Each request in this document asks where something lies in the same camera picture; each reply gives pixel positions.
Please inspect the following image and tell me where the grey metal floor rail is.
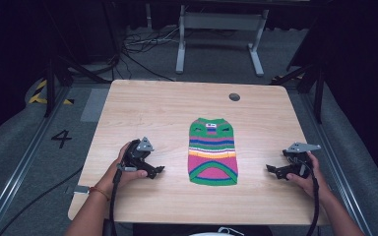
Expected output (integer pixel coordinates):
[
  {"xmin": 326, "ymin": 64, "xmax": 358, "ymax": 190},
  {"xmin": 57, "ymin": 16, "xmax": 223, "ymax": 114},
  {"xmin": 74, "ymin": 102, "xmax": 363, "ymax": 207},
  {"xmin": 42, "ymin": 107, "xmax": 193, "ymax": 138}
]
[
  {"xmin": 0, "ymin": 86, "xmax": 72, "ymax": 236},
  {"xmin": 299, "ymin": 92, "xmax": 373, "ymax": 236}
]

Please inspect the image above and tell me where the black metal stand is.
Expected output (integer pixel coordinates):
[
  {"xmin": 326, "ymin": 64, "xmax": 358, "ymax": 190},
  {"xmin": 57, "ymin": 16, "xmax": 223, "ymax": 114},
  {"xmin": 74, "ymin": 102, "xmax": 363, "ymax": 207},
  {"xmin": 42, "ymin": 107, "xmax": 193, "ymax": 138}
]
[
  {"xmin": 43, "ymin": 53, "xmax": 113, "ymax": 118},
  {"xmin": 270, "ymin": 62, "xmax": 327, "ymax": 125}
]

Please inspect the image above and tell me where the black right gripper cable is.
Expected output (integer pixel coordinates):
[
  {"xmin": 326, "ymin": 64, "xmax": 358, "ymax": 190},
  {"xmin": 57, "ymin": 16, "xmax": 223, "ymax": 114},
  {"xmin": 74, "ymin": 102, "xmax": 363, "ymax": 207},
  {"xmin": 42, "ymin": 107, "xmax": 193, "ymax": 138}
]
[{"xmin": 304, "ymin": 163, "xmax": 321, "ymax": 236}]

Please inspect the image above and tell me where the orange wrist bracelet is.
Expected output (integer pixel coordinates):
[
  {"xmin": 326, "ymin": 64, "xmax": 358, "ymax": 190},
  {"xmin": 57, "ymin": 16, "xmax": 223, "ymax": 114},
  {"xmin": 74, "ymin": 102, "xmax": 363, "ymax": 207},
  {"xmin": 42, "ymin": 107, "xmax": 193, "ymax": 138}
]
[{"xmin": 89, "ymin": 185, "xmax": 111, "ymax": 202}]

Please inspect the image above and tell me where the tangle of floor cables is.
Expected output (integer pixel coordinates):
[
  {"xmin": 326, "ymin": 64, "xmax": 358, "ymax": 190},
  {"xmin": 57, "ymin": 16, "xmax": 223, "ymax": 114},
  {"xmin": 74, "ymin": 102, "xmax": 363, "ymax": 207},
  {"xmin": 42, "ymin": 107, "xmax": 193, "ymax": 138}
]
[{"xmin": 111, "ymin": 25, "xmax": 181, "ymax": 83}]

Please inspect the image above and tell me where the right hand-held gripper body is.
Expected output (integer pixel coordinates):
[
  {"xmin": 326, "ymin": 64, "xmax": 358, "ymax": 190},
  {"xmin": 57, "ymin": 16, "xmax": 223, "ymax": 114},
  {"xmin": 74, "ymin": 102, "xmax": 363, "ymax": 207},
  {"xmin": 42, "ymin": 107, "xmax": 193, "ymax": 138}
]
[{"xmin": 282, "ymin": 141, "xmax": 322, "ymax": 180}]

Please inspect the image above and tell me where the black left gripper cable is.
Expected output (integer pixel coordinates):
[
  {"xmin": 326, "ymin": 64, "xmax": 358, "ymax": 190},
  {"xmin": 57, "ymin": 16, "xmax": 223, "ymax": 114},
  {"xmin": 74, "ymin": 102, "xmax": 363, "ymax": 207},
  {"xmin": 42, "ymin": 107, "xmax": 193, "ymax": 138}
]
[{"xmin": 108, "ymin": 165, "xmax": 138, "ymax": 236}]

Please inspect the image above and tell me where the person's right hand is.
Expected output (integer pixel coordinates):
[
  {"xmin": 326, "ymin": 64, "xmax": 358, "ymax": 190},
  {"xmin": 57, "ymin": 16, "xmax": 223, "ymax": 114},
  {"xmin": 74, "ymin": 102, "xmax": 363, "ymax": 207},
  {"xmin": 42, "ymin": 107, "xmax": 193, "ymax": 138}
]
[{"xmin": 285, "ymin": 151, "xmax": 330, "ymax": 200}]

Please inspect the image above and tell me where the white metal table frame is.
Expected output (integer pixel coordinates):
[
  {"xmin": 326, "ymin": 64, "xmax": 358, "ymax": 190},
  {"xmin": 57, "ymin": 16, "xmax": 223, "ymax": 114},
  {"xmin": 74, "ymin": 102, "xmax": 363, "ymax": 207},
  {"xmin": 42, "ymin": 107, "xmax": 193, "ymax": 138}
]
[{"xmin": 175, "ymin": 4, "xmax": 271, "ymax": 78}]

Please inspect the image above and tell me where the person's left hand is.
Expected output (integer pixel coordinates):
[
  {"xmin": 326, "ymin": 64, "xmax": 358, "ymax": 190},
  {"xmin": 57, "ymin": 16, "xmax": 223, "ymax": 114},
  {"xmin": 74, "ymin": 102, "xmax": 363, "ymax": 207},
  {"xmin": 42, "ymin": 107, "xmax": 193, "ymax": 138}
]
[{"xmin": 94, "ymin": 141, "xmax": 149, "ymax": 199}]

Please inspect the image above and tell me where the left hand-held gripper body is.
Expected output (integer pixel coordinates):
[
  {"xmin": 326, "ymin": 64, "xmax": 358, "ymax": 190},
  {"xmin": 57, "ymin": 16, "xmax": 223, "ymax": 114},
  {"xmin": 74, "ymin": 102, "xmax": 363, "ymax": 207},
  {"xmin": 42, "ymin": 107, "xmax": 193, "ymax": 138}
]
[{"xmin": 122, "ymin": 136, "xmax": 156, "ymax": 172}]

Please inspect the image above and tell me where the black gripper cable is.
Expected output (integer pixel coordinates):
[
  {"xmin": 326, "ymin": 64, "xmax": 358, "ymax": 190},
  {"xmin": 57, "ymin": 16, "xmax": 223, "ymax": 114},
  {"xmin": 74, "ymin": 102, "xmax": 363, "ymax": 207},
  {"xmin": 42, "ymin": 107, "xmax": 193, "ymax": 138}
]
[
  {"xmin": 304, "ymin": 163, "xmax": 321, "ymax": 236},
  {"xmin": 108, "ymin": 165, "xmax": 138, "ymax": 236}
]

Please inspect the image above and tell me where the striped knitted pet sweater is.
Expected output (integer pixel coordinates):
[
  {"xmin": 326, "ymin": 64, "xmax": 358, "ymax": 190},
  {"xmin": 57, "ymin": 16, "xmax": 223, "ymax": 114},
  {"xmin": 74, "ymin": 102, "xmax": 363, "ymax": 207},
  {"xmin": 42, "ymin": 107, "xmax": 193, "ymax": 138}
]
[{"xmin": 187, "ymin": 117, "xmax": 239, "ymax": 187}]

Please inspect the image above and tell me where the black floor cable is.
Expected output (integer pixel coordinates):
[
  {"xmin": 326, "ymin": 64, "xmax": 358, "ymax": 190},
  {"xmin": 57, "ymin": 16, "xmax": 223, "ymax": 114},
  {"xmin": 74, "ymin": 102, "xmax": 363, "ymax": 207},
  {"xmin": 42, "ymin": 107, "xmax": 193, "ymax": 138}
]
[{"xmin": 0, "ymin": 166, "xmax": 85, "ymax": 236}]

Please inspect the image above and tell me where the grey metal table bracket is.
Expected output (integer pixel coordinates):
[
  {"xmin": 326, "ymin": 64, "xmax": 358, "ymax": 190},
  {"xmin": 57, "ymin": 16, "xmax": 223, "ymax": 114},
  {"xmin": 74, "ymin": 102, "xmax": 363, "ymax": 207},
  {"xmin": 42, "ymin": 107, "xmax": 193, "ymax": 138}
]
[{"xmin": 65, "ymin": 184, "xmax": 91, "ymax": 196}]

